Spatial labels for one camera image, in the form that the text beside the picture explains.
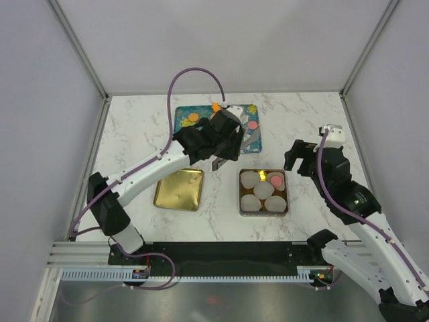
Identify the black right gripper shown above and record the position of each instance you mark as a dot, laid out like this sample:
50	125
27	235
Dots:
297	151

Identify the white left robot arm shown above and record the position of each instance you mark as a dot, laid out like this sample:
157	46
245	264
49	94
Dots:
108	196

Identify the white paper cup centre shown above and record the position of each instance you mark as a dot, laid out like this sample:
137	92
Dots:
263	190

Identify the aluminium frame rail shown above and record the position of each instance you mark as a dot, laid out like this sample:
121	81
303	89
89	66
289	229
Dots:
77	254

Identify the gold tin lid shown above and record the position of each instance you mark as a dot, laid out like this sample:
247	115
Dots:
180	190

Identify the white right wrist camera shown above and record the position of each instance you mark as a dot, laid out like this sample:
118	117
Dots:
335	137

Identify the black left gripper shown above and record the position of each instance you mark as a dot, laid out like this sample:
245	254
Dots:
234	153

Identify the white paper cup bottom-right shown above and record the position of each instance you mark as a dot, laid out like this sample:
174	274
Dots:
275	204

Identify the metal tongs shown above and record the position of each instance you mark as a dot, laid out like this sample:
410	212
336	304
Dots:
217	163

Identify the pink round cookie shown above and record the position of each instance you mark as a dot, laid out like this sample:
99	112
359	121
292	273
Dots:
252	125

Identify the white paper cup bottom-left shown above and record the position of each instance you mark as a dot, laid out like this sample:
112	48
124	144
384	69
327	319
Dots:
250	203

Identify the orange fish cookie top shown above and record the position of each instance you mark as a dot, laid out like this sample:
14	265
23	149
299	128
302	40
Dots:
216	107

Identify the white slotted cable duct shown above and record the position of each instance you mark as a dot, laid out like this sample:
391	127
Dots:
132	275

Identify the orange round cookie left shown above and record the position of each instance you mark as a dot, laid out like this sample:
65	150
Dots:
193	117

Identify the dark cookie tin box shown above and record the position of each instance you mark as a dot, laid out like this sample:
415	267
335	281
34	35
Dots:
263	211

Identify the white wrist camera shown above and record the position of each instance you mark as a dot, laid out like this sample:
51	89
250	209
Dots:
236	110
335	137

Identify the teal floral tray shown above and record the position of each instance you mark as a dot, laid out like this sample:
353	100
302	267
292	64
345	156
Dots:
252	138

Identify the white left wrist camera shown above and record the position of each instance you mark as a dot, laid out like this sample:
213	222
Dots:
236	110

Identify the white paper cup top-right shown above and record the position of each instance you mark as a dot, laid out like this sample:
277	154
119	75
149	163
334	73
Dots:
269	175

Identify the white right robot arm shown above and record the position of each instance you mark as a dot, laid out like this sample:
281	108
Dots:
397	284

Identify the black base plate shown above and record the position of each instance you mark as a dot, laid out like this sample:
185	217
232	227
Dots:
230	257

